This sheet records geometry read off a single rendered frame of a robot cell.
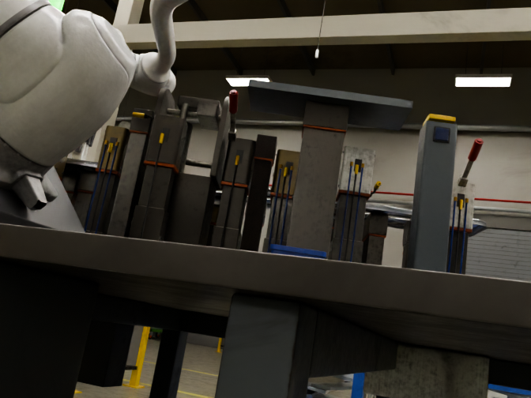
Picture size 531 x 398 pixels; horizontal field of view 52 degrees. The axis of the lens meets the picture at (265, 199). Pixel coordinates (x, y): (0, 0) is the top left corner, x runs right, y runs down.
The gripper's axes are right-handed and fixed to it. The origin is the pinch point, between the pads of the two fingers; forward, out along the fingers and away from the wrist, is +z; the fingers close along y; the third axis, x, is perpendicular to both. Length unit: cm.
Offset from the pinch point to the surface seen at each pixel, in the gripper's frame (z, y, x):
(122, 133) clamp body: -0.6, -23.0, -19.4
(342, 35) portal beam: -224, 289, -83
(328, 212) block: 15, -37, -73
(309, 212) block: 16, -37, -69
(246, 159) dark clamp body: 2, -24, -52
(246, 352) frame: 45, -95, -63
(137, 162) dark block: 6.7, -24.6, -25.5
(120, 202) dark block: 17.4, -24.6, -23.5
